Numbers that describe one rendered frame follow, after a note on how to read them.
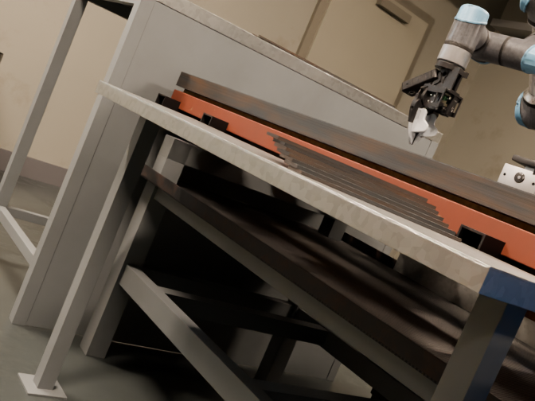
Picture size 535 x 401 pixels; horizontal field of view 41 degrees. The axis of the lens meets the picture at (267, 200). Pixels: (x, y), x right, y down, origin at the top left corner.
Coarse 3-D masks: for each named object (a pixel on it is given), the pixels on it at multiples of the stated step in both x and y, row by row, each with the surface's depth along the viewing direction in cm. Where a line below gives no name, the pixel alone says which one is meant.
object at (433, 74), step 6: (426, 72) 181; (432, 72) 180; (438, 72) 180; (414, 78) 184; (420, 78) 182; (426, 78) 181; (432, 78) 179; (402, 84) 187; (408, 84) 185; (414, 84) 183; (420, 84) 183; (402, 90) 186; (408, 90) 186; (414, 90) 185
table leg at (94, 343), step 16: (160, 160) 206; (176, 176) 206; (144, 192) 208; (144, 208) 205; (160, 208) 207; (144, 224) 206; (128, 240) 207; (144, 240) 207; (128, 256) 206; (144, 256) 209; (112, 272) 210; (112, 288) 207; (96, 304) 212; (112, 304) 208; (96, 320) 209; (112, 320) 209; (96, 336) 208; (112, 336) 211; (96, 352) 210
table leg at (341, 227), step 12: (324, 216) 247; (324, 228) 245; (336, 228) 243; (288, 300) 249; (276, 336) 249; (276, 348) 247; (288, 348) 248; (264, 360) 250; (276, 360) 247; (264, 372) 248; (276, 372) 248
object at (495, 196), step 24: (216, 96) 190; (240, 96) 180; (288, 120) 161; (312, 120) 155; (336, 144) 146; (360, 144) 141; (384, 144) 136; (408, 168) 129; (432, 168) 125; (456, 168) 120; (456, 192) 119; (480, 192) 115; (504, 192) 112; (528, 216) 107
